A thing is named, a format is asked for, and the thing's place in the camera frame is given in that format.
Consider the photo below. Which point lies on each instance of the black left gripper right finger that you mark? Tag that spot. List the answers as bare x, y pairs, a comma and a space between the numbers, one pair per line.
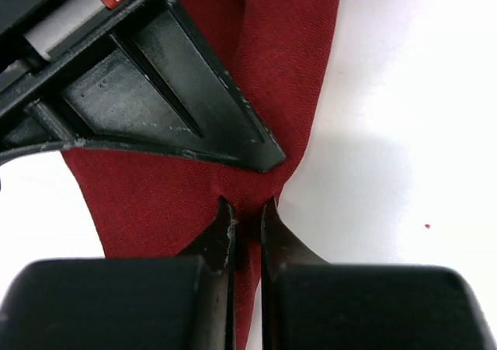
279, 248

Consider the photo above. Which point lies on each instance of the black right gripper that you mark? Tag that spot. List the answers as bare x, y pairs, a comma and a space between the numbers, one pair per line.
59, 39

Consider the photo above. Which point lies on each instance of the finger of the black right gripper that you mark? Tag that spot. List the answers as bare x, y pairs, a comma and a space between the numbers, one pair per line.
163, 91

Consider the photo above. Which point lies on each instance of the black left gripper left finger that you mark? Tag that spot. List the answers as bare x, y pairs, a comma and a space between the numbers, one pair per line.
214, 300

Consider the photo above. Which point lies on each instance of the red cloth napkin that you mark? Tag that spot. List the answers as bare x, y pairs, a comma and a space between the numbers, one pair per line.
143, 206

